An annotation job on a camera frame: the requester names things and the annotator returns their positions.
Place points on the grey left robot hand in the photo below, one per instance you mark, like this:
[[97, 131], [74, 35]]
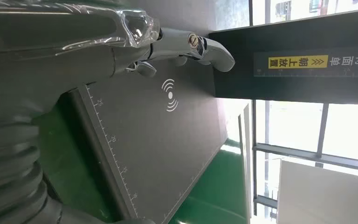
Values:
[[58, 61]]

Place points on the black weighing device with column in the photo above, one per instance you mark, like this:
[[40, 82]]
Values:
[[154, 139]]

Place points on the dark green table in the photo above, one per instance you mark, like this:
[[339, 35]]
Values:
[[216, 191]]

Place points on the yellow black label strip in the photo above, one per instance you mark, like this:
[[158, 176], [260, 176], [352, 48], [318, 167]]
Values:
[[296, 61]]

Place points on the white board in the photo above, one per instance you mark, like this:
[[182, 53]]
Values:
[[327, 194]]

